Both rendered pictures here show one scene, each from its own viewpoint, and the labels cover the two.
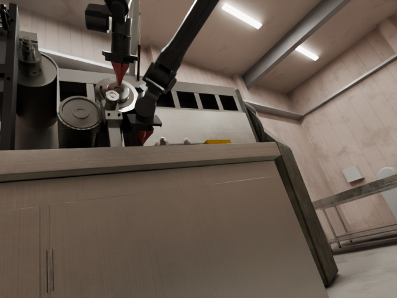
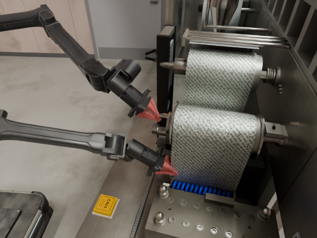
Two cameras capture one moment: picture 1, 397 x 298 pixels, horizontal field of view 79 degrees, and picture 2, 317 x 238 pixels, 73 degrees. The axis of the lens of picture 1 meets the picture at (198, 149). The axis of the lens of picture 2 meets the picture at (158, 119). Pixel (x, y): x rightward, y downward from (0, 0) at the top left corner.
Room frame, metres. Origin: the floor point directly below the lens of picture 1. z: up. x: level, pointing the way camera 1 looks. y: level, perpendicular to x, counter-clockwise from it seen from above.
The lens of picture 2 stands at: (1.04, -0.20, 1.71)
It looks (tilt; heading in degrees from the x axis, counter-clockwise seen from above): 39 degrees down; 136
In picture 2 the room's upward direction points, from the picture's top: straight up
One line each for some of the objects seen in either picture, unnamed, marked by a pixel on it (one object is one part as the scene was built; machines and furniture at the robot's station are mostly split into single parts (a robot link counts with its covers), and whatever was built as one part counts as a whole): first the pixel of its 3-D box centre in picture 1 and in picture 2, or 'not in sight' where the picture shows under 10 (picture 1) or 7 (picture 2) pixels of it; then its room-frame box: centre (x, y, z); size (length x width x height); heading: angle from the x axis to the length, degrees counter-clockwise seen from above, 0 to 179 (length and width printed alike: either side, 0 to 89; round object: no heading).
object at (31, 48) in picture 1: (27, 46); (167, 64); (0.48, 0.39, 1.34); 0.06 x 0.03 x 0.03; 32
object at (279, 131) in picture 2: not in sight; (275, 130); (0.94, 0.38, 1.28); 0.06 x 0.05 x 0.02; 32
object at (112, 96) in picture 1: (112, 97); (155, 128); (0.60, 0.21, 1.18); 0.04 x 0.02 x 0.04; 122
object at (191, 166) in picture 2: (133, 146); (204, 172); (0.82, 0.23, 1.10); 0.23 x 0.01 x 0.18; 32
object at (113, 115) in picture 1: (115, 139); (164, 153); (0.64, 0.23, 1.05); 0.06 x 0.05 x 0.31; 32
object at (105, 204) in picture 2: (213, 149); (105, 205); (0.58, -0.04, 0.91); 0.07 x 0.07 x 0.02; 32
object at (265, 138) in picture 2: not in sight; (269, 137); (0.94, 0.38, 1.25); 0.07 x 0.04 x 0.04; 32
